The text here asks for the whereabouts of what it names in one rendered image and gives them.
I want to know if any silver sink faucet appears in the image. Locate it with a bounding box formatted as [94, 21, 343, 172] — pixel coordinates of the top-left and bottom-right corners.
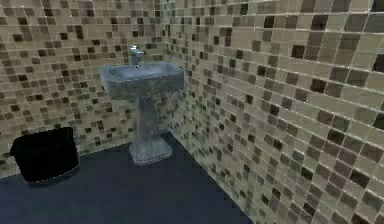
[128, 45, 146, 67]

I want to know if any black waste bin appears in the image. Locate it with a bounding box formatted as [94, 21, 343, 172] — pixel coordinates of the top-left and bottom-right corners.
[9, 126, 81, 186]

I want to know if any grey pedestal sink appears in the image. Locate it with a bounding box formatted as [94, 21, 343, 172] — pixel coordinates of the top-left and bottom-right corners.
[99, 60, 185, 166]

